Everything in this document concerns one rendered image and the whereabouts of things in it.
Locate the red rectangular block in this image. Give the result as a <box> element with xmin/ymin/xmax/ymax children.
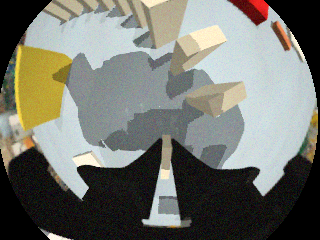
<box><xmin>229</xmin><ymin>0</ymin><xmax>269</xmax><ymax>25</ymax></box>

